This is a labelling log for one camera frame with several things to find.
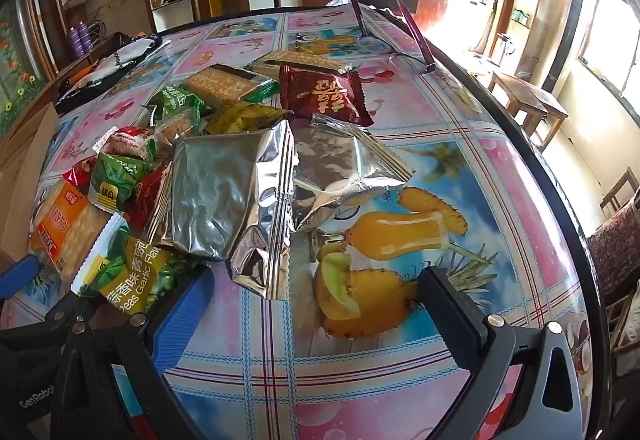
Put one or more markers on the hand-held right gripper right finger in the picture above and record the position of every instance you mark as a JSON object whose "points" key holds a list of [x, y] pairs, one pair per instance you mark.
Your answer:
{"points": [[450, 315]]}

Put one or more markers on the wooden armchair floral cushion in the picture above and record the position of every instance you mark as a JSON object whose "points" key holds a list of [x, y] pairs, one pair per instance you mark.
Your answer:
{"points": [[617, 240]]}

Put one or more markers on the bright window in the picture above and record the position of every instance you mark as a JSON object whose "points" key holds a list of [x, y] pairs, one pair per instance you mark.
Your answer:
{"points": [[610, 30]]}

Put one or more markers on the cracker packet green ends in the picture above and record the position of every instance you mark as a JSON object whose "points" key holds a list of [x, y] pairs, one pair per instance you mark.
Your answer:
{"points": [[225, 85]]}

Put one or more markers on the green pea packet yellow band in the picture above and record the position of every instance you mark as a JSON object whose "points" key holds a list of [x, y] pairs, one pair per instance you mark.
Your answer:
{"points": [[132, 280]]}

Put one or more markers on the purple frame eyeglasses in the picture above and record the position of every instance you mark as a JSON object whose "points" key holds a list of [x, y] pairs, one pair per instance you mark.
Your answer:
{"points": [[420, 45]]}

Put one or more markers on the tall black floor appliance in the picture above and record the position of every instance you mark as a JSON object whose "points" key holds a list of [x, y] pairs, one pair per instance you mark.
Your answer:
{"points": [[570, 35]]}

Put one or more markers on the fruit print tablecloth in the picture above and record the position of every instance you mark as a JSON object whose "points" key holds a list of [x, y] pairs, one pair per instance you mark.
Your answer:
{"points": [[450, 200]]}

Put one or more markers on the olive yellow snack packet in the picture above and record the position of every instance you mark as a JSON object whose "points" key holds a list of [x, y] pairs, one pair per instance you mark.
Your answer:
{"points": [[245, 117]]}

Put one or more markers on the orange black cloth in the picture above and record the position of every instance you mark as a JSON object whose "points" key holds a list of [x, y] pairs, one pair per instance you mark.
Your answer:
{"points": [[82, 72]]}

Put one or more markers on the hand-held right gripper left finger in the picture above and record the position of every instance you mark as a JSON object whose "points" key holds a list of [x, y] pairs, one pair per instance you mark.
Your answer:
{"points": [[180, 320]]}

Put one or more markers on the green snack packet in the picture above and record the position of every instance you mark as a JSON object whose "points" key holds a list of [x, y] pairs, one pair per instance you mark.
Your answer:
{"points": [[175, 100]]}

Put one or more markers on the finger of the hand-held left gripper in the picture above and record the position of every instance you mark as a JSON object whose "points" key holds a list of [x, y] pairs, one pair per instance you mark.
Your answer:
{"points": [[20, 272]]}

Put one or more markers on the white plastic bag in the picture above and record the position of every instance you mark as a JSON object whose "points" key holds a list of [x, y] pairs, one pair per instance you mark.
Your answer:
{"points": [[342, 1]]}

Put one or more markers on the orange cracker packet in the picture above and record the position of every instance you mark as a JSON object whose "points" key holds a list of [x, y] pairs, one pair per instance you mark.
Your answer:
{"points": [[65, 230]]}

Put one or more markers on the flower bamboo wall mural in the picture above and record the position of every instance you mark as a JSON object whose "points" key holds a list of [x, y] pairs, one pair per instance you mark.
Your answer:
{"points": [[15, 70]]}

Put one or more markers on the white red snack packet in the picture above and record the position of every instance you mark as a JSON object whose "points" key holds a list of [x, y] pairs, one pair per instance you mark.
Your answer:
{"points": [[130, 140]]}

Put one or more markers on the brown wooden cabinet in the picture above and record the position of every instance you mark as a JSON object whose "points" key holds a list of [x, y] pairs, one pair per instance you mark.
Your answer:
{"points": [[47, 35]]}

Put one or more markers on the dark red snack packet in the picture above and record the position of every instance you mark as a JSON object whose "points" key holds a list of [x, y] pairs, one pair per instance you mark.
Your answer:
{"points": [[325, 100]]}

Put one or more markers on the black white cloth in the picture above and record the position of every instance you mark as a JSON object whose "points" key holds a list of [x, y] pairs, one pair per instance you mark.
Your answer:
{"points": [[115, 65]]}

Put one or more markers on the glass kettle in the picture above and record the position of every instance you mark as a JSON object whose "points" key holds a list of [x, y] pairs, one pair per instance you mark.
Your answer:
{"points": [[502, 47]]}

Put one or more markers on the long clear cracker packet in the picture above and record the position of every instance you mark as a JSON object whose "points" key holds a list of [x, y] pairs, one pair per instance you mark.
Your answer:
{"points": [[300, 62]]}

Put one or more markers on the small wooden table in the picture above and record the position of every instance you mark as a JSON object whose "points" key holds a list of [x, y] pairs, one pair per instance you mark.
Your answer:
{"points": [[530, 100]]}

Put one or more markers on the large silver foil packet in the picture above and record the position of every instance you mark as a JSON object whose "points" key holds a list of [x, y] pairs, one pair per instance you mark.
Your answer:
{"points": [[215, 190]]}

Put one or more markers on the cardboard box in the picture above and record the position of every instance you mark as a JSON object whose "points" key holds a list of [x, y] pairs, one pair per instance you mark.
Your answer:
{"points": [[25, 170]]}

